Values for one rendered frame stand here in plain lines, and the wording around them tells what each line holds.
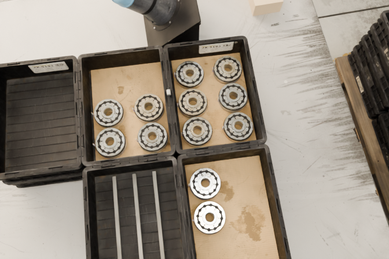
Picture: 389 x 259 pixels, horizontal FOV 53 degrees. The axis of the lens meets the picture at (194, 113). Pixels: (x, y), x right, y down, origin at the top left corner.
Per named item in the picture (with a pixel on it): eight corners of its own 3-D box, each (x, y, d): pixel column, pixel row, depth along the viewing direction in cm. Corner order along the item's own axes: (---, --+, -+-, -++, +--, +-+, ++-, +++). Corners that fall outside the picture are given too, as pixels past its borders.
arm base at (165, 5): (147, 2, 162) (128, -7, 154) (172, -20, 153) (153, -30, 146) (154, 33, 156) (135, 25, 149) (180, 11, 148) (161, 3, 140)
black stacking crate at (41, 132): (5, 79, 147) (-10, 66, 136) (85, 69, 148) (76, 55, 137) (3, 184, 134) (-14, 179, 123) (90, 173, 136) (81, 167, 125)
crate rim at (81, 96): (79, 57, 139) (77, 54, 137) (162, 47, 141) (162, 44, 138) (83, 168, 126) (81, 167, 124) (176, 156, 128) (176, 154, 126)
